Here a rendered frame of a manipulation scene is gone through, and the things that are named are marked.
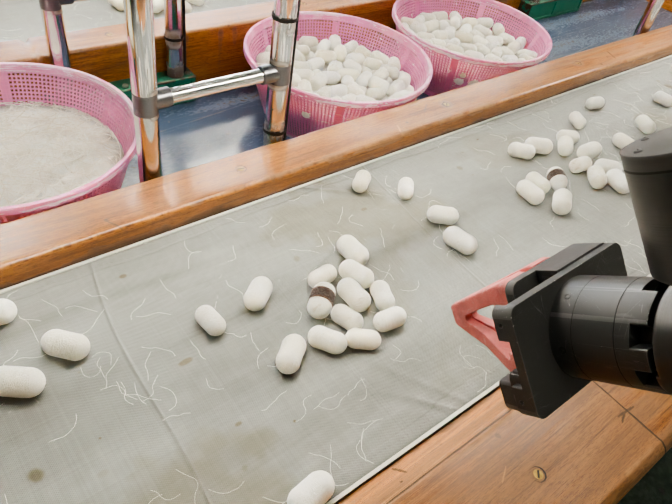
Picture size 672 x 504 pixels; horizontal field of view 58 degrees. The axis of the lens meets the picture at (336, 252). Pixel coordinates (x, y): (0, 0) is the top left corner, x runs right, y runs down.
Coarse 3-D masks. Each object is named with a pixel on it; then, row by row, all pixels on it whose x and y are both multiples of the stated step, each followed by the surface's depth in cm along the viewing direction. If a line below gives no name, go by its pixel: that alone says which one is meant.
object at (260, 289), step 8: (256, 280) 53; (264, 280) 53; (248, 288) 53; (256, 288) 53; (264, 288) 53; (272, 288) 54; (248, 296) 52; (256, 296) 52; (264, 296) 53; (248, 304) 52; (256, 304) 52; (264, 304) 53
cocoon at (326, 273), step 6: (324, 264) 57; (330, 264) 57; (318, 270) 56; (324, 270) 56; (330, 270) 56; (336, 270) 57; (312, 276) 55; (318, 276) 55; (324, 276) 55; (330, 276) 56; (312, 282) 55; (318, 282) 55
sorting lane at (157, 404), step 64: (512, 128) 83; (320, 192) 67; (384, 192) 68; (448, 192) 70; (512, 192) 72; (576, 192) 74; (128, 256) 56; (192, 256) 57; (256, 256) 58; (320, 256) 60; (384, 256) 61; (448, 256) 62; (512, 256) 64; (640, 256) 67; (64, 320) 50; (128, 320) 51; (192, 320) 52; (256, 320) 53; (320, 320) 54; (448, 320) 56; (64, 384) 46; (128, 384) 46; (192, 384) 47; (256, 384) 48; (320, 384) 49; (384, 384) 50; (448, 384) 51; (0, 448) 41; (64, 448) 42; (128, 448) 43; (192, 448) 43; (256, 448) 44; (320, 448) 45; (384, 448) 46
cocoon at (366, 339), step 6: (354, 330) 51; (360, 330) 51; (366, 330) 52; (372, 330) 52; (348, 336) 51; (354, 336) 51; (360, 336) 51; (366, 336) 51; (372, 336) 51; (378, 336) 51; (348, 342) 51; (354, 342) 51; (360, 342) 51; (366, 342) 51; (372, 342) 51; (378, 342) 51; (354, 348) 51; (360, 348) 51; (366, 348) 51; (372, 348) 51
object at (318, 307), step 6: (324, 282) 54; (330, 288) 54; (312, 300) 53; (318, 300) 53; (324, 300) 53; (312, 306) 52; (318, 306) 52; (324, 306) 52; (330, 306) 53; (312, 312) 53; (318, 312) 52; (324, 312) 53; (318, 318) 53
